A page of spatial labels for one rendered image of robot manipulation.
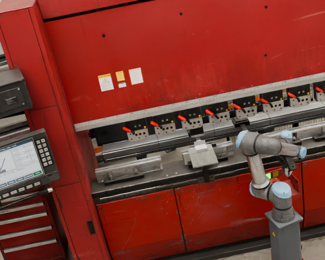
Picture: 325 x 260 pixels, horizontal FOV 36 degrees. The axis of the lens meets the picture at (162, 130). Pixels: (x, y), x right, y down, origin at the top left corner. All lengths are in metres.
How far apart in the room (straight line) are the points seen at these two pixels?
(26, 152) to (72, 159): 0.43
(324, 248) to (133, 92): 1.98
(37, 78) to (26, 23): 0.35
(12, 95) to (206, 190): 1.62
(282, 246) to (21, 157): 1.75
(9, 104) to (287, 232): 1.89
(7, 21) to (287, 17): 1.79
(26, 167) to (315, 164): 2.10
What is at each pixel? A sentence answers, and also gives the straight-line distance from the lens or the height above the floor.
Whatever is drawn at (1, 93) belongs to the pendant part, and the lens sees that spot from 3.07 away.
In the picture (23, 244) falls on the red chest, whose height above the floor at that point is 0.35.
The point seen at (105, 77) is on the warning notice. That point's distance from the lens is 3.47.
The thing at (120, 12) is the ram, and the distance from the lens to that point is 3.34.
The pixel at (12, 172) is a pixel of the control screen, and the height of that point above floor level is 1.40.
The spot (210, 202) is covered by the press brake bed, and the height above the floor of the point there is 0.57.
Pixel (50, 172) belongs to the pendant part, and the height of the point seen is 1.32.
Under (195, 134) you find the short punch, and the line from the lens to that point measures 3.75.
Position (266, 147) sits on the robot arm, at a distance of 2.99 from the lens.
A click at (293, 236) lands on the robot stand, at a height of 0.65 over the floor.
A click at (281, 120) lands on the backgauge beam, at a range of 4.15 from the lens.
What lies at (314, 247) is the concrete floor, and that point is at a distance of 4.33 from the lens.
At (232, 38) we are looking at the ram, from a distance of 3.49.
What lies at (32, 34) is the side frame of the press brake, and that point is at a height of 2.13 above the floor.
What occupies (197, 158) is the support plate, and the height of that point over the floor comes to 1.00.
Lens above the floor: 2.90
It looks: 28 degrees down
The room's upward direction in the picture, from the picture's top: 11 degrees counter-clockwise
